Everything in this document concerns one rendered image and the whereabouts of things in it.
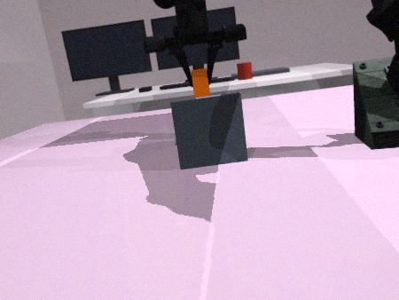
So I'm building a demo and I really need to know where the orange l-shaped block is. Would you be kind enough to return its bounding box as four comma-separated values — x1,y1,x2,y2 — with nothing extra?
191,68,210,98

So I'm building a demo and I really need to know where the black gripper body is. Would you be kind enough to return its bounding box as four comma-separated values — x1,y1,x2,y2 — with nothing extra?
144,0,246,54

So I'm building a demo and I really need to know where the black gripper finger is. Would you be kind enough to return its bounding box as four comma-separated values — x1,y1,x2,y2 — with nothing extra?
207,45,224,85
168,51,193,87

